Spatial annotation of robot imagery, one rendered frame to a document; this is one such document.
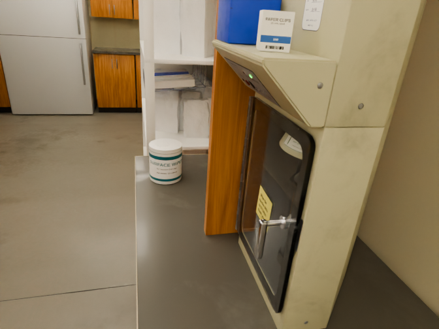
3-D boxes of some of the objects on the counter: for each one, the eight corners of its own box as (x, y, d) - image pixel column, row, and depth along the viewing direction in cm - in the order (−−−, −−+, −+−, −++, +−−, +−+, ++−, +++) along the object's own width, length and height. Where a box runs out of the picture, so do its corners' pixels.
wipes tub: (179, 170, 140) (179, 137, 134) (183, 184, 129) (184, 149, 123) (148, 171, 137) (147, 138, 131) (150, 185, 126) (149, 150, 120)
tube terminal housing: (312, 234, 104) (376, -48, 72) (379, 319, 75) (535, -86, 44) (238, 242, 98) (272, -63, 66) (281, 337, 69) (377, -118, 38)
